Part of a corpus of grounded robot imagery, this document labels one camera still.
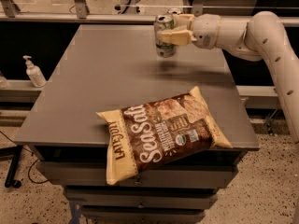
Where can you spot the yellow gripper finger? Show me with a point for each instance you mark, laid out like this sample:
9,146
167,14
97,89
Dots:
179,37
183,21

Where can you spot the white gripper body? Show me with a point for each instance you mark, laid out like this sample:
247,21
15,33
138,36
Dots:
206,31

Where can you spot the green white 7up can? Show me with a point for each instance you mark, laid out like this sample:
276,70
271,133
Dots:
164,24

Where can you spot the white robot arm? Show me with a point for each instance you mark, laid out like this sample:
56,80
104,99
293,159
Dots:
261,37

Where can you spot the red coca-cola can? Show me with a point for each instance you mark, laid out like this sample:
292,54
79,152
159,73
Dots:
174,11

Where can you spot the grey drawer cabinet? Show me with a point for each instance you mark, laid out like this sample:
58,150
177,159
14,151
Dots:
107,67

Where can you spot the brown yellow chips bag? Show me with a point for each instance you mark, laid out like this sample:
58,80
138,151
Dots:
147,136

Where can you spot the white pump dispenser bottle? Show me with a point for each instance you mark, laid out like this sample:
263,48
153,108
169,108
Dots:
34,73

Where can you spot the black stand leg with wheel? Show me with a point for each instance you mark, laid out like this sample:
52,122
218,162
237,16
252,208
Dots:
14,153

